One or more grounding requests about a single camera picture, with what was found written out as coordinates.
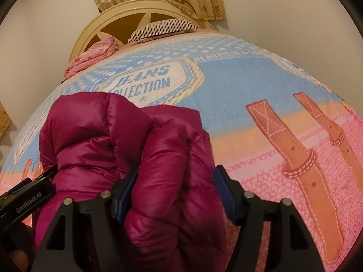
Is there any magenta quilted down jacket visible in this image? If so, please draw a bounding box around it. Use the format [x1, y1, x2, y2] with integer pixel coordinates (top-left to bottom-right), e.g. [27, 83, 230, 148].
[34, 92, 227, 272]

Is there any blue and pink printed blanket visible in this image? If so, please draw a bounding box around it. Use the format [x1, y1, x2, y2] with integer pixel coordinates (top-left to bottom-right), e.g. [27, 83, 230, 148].
[0, 30, 363, 272]

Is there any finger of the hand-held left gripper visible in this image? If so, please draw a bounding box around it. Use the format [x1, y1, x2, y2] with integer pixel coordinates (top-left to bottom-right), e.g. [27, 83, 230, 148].
[35, 164, 59, 186]
[6, 178, 33, 197]

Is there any pink folded quilt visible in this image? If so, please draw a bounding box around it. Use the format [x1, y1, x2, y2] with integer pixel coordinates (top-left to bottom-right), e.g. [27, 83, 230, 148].
[65, 36, 120, 79]

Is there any striped pillow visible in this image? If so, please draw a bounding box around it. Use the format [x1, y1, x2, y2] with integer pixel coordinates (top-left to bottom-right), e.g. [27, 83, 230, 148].
[128, 17, 200, 44]

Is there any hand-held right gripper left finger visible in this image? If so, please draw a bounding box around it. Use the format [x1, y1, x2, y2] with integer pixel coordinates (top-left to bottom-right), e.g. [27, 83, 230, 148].
[31, 164, 139, 272]

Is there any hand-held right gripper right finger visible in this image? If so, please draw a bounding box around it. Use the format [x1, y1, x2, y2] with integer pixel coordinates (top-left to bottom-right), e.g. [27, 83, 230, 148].
[213, 165, 324, 272]

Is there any cream wooden headboard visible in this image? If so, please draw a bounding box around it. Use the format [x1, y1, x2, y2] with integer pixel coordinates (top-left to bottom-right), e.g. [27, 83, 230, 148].
[69, 4, 216, 63]

